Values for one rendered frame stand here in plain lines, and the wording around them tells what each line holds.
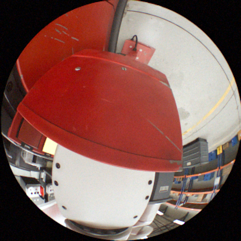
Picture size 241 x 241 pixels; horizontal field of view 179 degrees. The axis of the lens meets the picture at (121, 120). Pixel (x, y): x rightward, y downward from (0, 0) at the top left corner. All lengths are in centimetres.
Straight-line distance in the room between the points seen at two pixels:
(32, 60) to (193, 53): 100
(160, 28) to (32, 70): 82
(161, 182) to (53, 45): 66
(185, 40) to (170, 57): 28
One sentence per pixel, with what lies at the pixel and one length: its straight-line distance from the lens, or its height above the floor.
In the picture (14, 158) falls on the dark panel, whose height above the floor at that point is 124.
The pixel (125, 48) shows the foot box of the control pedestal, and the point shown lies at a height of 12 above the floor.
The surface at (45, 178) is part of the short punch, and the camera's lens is 60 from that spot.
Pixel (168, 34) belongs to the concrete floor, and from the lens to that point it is 85.
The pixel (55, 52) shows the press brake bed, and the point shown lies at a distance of 25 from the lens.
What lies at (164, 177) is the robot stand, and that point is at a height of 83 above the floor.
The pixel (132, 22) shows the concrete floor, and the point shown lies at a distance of 83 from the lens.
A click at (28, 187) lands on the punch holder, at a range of 48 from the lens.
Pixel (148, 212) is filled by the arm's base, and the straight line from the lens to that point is 59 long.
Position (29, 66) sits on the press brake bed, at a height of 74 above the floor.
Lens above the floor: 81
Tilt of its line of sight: 32 degrees down
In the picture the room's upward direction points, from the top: 165 degrees counter-clockwise
